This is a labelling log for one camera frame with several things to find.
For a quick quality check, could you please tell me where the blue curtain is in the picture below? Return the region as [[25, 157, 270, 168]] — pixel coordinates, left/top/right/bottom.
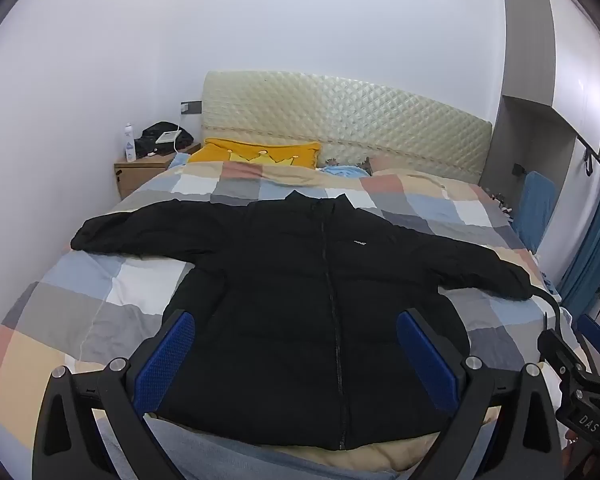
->
[[559, 170, 600, 317]]

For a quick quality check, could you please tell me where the white charging cable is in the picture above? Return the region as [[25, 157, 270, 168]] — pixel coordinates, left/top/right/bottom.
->
[[171, 127, 192, 155]]

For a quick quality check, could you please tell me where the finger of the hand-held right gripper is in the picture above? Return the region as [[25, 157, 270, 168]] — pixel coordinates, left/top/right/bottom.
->
[[578, 314, 600, 386]]

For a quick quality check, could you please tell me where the grey wardrobe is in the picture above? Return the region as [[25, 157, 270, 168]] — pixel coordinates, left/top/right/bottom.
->
[[480, 0, 600, 261]]

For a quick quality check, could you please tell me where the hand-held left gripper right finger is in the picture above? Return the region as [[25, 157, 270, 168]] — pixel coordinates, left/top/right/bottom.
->
[[396, 308, 564, 480]]

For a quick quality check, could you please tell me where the wooden nightstand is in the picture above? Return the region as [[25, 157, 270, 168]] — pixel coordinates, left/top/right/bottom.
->
[[113, 142, 202, 201]]

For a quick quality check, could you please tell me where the yellow pillow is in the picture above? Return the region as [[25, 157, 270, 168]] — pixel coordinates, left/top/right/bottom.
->
[[187, 138, 322, 169]]

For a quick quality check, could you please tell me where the bedside clutter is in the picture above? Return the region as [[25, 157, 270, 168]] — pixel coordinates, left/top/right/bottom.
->
[[484, 189, 515, 220]]

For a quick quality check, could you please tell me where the light blue pillow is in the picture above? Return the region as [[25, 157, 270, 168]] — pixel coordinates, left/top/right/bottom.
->
[[320, 164, 372, 179]]

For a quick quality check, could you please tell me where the black flat cable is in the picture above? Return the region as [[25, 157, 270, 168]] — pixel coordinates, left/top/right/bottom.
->
[[529, 284, 565, 332]]

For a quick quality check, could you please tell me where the blue hanging towel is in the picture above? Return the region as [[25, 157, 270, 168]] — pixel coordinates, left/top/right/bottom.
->
[[516, 171, 557, 254]]

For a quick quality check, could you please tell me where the checkered blanket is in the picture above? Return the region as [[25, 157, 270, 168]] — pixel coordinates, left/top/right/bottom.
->
[[0, 160, 576, 480]]

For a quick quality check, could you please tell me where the black puffer jacket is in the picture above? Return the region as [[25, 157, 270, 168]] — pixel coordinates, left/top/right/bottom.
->
[[71, 191, 535, 452]]

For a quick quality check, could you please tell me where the black bag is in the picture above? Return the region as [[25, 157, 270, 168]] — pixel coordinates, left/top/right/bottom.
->
[[134, 121, 195, 158]]

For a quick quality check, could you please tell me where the cream quilted headboard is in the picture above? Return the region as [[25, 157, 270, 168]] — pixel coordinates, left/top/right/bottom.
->
[[201, 70, 493, 186]]

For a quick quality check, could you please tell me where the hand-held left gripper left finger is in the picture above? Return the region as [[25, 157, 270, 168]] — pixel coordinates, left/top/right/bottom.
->
[[32, 309, 196, 480]]

